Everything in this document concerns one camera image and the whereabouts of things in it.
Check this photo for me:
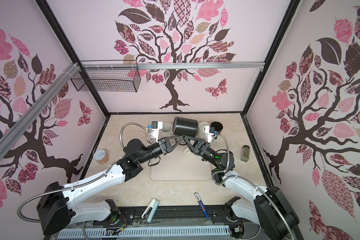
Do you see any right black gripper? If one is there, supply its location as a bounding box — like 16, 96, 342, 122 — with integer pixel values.
186, 137, 221, 170

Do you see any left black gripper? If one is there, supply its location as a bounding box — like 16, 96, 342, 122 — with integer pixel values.
137, 136, 184, 165

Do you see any black mug white base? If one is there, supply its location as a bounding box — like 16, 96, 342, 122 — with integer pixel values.
210, 122, 224, 134

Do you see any cream mug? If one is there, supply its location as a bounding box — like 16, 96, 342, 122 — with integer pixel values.
162, 123, 173, 134

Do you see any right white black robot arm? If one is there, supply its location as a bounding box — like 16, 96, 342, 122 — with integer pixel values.
183, 136, 300, 240

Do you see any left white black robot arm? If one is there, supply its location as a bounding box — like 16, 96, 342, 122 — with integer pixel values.
37, 136, 184, 236

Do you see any translucent plastic tray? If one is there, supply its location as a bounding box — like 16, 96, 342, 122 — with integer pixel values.
150, 146, 212, 182

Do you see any glass spice jar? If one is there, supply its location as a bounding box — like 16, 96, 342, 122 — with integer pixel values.
241, 145, 251, 163

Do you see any blue marker pen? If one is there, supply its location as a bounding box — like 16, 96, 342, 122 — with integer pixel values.
194, 193, 209, 218

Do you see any white stapler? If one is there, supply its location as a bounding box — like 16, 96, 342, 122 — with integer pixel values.
141, 199, 159, 223

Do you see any orange tin can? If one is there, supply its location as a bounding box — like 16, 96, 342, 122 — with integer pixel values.
93, 150, 109, 165

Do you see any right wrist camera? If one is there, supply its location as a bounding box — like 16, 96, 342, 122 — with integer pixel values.
204, 126, 218, 143

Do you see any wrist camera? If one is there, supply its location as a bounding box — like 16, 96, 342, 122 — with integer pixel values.
146, 121, 163, 144
204, 126, 218, 143

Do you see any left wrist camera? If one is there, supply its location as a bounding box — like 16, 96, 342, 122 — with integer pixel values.
146, 121, 163, 144

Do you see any black base frame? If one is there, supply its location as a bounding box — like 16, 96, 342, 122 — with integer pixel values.
43, 203, 304, 240

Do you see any back aluminium rail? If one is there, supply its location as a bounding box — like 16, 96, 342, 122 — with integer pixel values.
81, 60, 265, 70

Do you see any aluminium rail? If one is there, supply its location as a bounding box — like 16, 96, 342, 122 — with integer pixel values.
0, 63, 80, 161
81, 60, 265, 70

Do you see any black wire basket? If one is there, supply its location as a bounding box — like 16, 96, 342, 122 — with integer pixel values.
71, 60, 142, 93

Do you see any white slotted cable duct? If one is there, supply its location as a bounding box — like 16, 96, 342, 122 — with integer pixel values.
57, 226, 231, 240

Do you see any left aluminium rail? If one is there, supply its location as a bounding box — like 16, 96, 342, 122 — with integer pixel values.
0, 63, 80, 161

